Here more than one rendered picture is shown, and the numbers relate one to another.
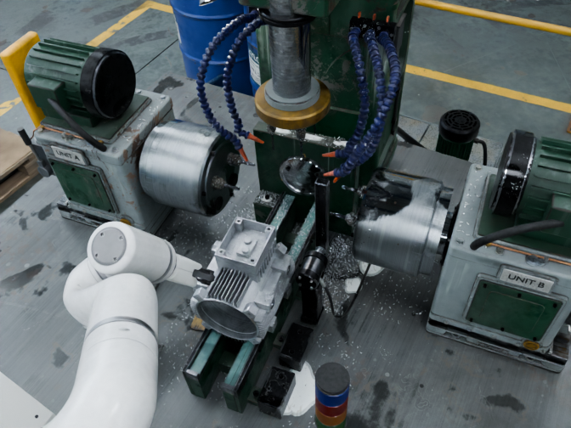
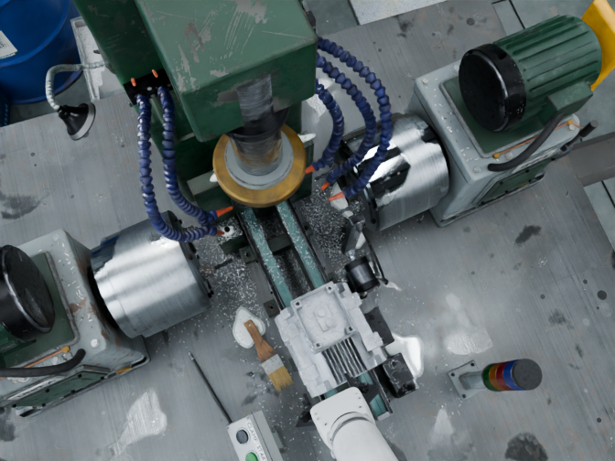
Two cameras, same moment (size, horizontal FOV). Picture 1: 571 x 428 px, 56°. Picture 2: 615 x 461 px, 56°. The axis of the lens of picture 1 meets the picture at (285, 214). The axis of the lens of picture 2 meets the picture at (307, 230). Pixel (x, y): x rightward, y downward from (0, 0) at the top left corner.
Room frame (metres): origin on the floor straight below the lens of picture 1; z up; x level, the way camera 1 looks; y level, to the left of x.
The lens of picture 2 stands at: (0.71, 0.25, 2.36)
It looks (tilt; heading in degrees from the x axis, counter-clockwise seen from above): 74 degrees down; 308
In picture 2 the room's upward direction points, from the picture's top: 2 degrees clockwise
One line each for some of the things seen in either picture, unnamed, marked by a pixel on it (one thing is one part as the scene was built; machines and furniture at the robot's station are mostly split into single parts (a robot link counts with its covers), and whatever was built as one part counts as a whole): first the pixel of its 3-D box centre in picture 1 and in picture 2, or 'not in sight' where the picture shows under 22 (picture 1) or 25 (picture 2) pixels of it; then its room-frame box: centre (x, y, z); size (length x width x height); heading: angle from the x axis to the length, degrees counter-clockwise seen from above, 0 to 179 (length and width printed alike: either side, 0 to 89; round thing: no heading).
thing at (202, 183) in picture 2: (311, 173); (251, 176); (1.16, -0.08, 0.97); 0.30 x 0.11 x 0.34; 65
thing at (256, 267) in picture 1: (246, 250); (323, 318); (0.78, 0.10, 1.11); 0.12 x 0.11 x 0.07; 156
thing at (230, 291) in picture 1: (244, 286); (329, 339); (0.74, 0.11, 1.02); 0.20 x 0.19 x 0.19; 156
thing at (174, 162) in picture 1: (178, 163); (134, 283); (1.17, 0.30, 1.04); 0.37 x 0.25 x 0.25; 65
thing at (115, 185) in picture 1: (113, 158); (44, 330); (1.27, 0.52, 0.99); 0.35 x 0.31 x 0.37; 65
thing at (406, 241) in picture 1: (411, 224); (397, 166); (0.88, -0.32, 1.04); 0.41 x 0.25 x 0.25; 65
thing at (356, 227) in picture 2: (321, 219); (351, 236); (0.85, -0.09, 1.12); 0.04 x 0.03 x 0.26; 155
